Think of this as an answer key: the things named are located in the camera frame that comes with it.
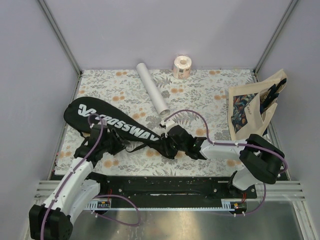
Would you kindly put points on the beige tote bag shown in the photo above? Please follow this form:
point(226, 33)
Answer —
point(252, 106)

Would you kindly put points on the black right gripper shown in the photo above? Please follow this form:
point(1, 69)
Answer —
point(165, 145)

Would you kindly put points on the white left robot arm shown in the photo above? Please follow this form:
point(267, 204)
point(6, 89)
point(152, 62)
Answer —
point(54, 219)

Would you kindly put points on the white shuttlecock tube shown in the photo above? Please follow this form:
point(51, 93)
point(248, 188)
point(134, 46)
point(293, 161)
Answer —
point(153, 91)

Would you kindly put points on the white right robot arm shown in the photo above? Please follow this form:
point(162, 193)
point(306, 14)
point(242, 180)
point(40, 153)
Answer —
point(262, 161)

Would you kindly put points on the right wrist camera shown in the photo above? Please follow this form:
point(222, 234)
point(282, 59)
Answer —
point(167, 124)

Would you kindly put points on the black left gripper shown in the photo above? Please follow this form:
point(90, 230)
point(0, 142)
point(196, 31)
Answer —
point(120, 144)

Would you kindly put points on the black racket bag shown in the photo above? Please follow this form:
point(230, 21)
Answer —
point(98, 118)

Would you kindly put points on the pink toilet paper roll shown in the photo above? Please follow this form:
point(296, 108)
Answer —
point(182, 67)

